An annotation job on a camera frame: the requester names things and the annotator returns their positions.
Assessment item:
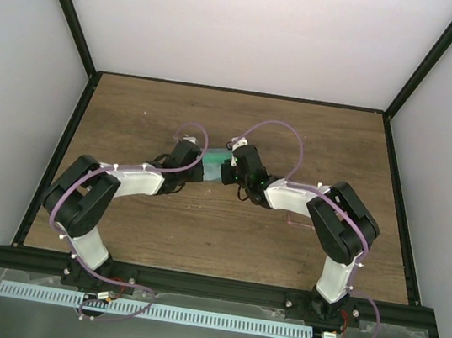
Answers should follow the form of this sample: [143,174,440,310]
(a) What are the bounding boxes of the black frame post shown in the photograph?
[58,0,97,78]
[385,20,452,119]

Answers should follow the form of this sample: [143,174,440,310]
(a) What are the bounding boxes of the light blue slotted strip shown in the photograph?
[0,280,313,338]

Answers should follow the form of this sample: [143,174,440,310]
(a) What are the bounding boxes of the black frame post left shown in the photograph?
[58,0,97,78]

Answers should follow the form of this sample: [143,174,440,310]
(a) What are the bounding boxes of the pink sunglasses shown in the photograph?
[286,213,314,230]

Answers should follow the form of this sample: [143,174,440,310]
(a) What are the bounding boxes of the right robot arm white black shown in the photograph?
[221,139,380,323]

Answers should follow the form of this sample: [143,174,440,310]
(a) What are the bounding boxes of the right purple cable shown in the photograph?
[209,115,408,338]

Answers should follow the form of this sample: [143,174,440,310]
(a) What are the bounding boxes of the light blue cleaning cloth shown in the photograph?
[203,162,221,182]

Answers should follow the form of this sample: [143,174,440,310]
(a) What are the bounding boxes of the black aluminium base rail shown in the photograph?
[0,246,438,335]

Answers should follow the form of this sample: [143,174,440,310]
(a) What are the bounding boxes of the blue-grey glasses case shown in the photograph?
[202,148,231,166]

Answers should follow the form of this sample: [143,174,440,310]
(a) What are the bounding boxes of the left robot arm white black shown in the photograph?
[41,138,205,289]

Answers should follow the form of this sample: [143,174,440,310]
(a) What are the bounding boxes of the black frame post right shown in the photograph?
[385,20,452,119]

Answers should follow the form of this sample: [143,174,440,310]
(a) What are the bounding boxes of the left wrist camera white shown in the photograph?
[181,136,198,146]

